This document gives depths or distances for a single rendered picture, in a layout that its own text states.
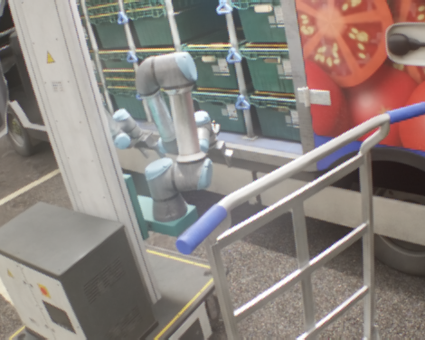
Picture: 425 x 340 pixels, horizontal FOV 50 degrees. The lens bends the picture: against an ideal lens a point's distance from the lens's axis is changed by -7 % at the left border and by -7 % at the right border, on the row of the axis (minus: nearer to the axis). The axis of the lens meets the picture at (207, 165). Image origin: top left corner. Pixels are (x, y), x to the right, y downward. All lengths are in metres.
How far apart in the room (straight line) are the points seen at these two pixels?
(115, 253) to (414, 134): 1.29
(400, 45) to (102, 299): 1.48
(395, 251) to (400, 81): 0.98
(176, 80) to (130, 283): 0.79
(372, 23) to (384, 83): 0.25
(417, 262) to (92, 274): 1.62
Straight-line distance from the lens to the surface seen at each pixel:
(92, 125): 1.81
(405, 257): 2.61
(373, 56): 2.04
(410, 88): 2.02
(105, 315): 1.84
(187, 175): 1.86
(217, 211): 0.94
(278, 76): 2.55
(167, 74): 1.80
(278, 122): 2.65
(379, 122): 1.27
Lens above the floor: 1.69
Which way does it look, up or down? 24 degrees down
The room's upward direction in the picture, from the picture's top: 12 degrees counter-clockwise
